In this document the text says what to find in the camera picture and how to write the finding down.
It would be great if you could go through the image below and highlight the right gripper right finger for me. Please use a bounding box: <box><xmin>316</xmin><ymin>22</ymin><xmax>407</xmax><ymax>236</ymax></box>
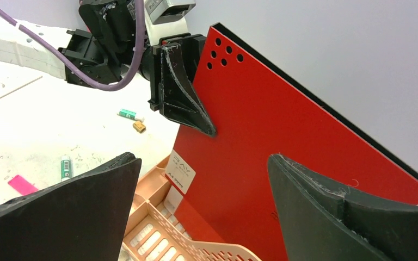
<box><xmin>267</xmin><ymin>154</ymin><xmax>418</xmax><ymax>260</ymax></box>

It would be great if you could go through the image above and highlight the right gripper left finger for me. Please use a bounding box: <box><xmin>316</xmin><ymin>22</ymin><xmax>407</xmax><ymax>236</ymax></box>
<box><xmin>0</xmin><ymin>152</ymin><xmax>142</xmax><ymax>260</ymax></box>

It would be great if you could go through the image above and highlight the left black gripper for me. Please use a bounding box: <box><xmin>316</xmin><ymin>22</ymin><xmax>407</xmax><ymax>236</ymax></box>
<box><xmin>147</xmin><ymin>33</ymin><xmax>217</xmax><ymax>137</ymax></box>

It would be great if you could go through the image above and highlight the orange plastic file organizer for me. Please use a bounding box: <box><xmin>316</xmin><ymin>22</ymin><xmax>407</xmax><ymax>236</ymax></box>
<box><xmin>120</xmin><ymin>158</ymin><xmax>259</xmax><ymax>260</ymax></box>

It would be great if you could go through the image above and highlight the thick red binder folder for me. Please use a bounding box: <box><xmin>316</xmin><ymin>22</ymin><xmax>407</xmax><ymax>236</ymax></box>
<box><xmin>166</xmin><ymin>23</ymin><xmax>418</xmax><ymax>260</ymax></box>

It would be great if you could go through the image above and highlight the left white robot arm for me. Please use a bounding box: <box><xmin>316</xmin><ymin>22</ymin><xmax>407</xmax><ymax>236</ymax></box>
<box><xmin>0</xmin><ymin>0</ymin><xmax>217</xmax><ymax>136</ymax></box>

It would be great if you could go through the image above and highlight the small brown block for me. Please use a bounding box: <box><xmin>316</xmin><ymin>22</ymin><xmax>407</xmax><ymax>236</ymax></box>
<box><xmin>132</xmin><ymin>121</ymin><xmax>146</xmax><ymax>133</ymax></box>

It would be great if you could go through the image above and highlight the green white glue stick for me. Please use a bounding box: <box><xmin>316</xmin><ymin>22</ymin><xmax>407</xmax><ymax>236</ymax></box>
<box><xmin>60</xmin><ymin>155</ymin><xmax>73</xmax><ymax>182</ymax></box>

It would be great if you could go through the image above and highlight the pink highlighter marker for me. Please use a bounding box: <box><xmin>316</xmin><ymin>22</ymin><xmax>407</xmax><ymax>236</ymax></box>
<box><xmin>8</xmin><ymin>175</ymin><xmax>39</xmax><ymax>196</ymax></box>

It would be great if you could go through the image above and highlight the white plastic ruler piece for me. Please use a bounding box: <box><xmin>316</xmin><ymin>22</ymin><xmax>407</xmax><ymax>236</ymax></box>
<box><xmin>0</xmin><ymin>74</ymin><xmax>43</xmax><ymax>99</ymax></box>

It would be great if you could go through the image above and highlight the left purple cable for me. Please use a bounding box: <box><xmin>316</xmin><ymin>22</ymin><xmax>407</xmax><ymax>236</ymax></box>
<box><xmin>0</xmin><ymin>0</ymin><xmax>146</xmax><ymax>92</ymax></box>

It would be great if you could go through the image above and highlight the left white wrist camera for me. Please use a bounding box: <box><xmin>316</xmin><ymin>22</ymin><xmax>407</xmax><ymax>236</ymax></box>
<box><xmin>144</xmin><ymin>0</ymin><xmax>196</xmax><ymax>46</ymax></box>

